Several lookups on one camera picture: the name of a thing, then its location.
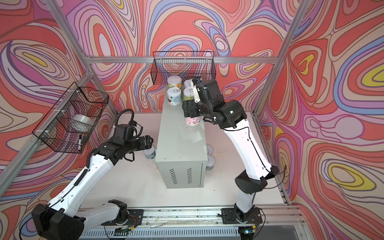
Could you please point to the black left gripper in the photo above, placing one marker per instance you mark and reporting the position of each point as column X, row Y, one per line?
column 148, row 143

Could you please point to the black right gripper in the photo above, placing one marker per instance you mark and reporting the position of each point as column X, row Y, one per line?
column 190, row 105

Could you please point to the pink label can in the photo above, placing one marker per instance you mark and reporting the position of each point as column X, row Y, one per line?
column 188, row 83

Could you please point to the brown label can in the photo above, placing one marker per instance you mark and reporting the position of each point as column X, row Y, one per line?
column 174, row 96

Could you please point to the green label can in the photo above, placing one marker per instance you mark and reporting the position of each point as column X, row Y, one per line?
column 174, row 82

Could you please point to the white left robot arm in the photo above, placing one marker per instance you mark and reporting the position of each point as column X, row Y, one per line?
column 61, row 218

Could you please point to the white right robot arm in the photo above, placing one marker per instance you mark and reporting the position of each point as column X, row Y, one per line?
column 232, row 119

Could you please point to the grey metal cabinet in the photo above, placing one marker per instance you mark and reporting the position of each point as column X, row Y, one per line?
column 181, row 150

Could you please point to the black marker pen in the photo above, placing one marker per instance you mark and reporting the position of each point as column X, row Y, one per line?
column 80, row 143

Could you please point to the silver tape roll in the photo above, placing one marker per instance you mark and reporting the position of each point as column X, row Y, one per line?
column 81, row 122

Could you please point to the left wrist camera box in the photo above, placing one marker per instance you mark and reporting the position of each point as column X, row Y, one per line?
column 126, row 132

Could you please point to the black wire basket back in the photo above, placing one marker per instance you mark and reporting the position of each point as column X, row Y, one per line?
column 185, row 64

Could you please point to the black wire basket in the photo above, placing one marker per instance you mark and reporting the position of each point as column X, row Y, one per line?
column 57, row 133
column 185, row 64

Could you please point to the black wire basket left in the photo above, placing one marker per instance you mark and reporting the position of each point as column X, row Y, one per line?
column 57, row 133

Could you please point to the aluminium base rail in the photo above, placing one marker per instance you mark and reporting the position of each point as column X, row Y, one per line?
column 276, row 222

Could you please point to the aluminium frame crossbar back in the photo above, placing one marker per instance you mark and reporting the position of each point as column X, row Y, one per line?
column 219, row 60

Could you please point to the aluminium frame post right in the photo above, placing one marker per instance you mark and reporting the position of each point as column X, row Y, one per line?
column 294, row 26

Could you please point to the aluminium frame post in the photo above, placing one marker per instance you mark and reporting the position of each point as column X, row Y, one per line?
column 294, row 26
column 72, row 39

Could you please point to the aluminium frame post left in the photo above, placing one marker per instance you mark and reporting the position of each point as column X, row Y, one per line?
column 72, row 39

